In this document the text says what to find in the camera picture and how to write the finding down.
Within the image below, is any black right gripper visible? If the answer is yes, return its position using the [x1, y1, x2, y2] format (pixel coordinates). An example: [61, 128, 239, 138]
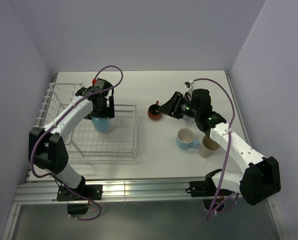
[157, 91, 200, 120]

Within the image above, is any tall light blue mug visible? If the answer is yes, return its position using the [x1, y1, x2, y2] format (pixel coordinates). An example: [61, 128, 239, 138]
[91, 118, 111, 134]

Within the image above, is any light blue cream-lined mug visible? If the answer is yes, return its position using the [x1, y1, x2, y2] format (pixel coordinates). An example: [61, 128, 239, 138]
[176, 128, 200, 150]

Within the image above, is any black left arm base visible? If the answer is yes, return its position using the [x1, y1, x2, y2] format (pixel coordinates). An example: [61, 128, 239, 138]
[56, 184, 103, 215]

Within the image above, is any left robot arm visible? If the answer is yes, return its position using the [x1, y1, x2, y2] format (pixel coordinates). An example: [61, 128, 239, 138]
[28, 78, 114, 200]

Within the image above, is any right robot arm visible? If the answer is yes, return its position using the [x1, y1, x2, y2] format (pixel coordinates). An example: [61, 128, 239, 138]
[158, 89, 281, 206]

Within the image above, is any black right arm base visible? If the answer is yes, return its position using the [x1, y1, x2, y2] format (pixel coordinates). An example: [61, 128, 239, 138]
[185, 169, 233, 208]

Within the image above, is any orange black mug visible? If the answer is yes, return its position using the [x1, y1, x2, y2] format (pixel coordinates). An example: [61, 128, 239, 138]
[147, 101, 162, 121]

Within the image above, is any beige cup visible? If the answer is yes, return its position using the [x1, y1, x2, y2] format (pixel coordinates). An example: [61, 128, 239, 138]
[199, 136, 220, 159]

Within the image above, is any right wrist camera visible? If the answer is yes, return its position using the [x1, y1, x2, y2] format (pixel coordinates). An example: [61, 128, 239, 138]
[183, 79, 195, 95]

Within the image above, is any white wire dish rack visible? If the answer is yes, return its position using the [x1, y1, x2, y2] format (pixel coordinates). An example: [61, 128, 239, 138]
[35, 83, 137, 160]

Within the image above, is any aluminium mounting rail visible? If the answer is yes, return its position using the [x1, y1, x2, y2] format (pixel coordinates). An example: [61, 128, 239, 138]
[13, 176, 277, 203]

